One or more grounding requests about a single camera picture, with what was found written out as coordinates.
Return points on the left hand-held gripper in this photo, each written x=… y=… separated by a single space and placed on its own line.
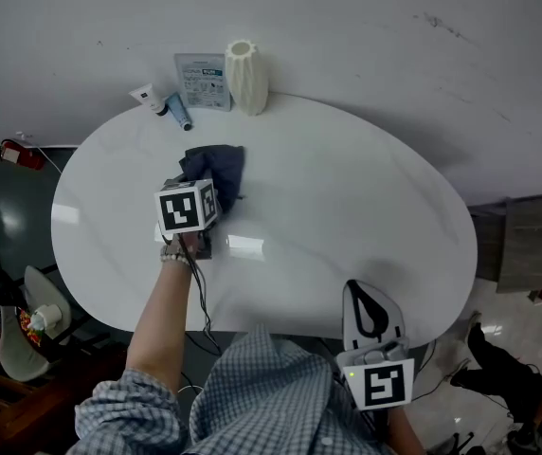
x=181 y=211

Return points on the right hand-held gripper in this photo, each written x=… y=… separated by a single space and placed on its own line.
x=384 y=382

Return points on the dark blue cloth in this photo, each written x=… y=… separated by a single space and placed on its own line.
x=219 y=169

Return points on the person's right forearm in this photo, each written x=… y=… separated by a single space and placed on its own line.
x=403 y=434

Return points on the person's left forearm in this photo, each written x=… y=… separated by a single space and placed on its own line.
x=162 y=320

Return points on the white oval table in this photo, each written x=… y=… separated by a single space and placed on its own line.
x=323 y=197

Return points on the blue cosmetic tube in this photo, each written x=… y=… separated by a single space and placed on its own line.
x=177 y=109

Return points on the white cosmetic tube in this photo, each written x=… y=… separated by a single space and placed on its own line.
x=148 y=96

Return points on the white printed packet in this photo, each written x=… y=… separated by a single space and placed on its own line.
x=202 y=83

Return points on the person's checked shirt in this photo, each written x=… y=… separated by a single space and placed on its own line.
x=261 y=396

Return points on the white ribbed vase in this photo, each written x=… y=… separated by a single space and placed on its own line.
x=247 y=78

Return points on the red fire extinguisher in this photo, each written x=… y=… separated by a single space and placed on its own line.
x=24 y=157

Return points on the grey wooden shelf unit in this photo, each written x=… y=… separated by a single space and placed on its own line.
x=527 y=249

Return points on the white cylindrical container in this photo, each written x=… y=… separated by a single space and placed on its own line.
x=46 y=315

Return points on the colourful snack bag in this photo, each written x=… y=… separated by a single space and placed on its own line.
x=29 y=327

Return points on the grey shell chair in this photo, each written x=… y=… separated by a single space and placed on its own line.
x=12 y=353

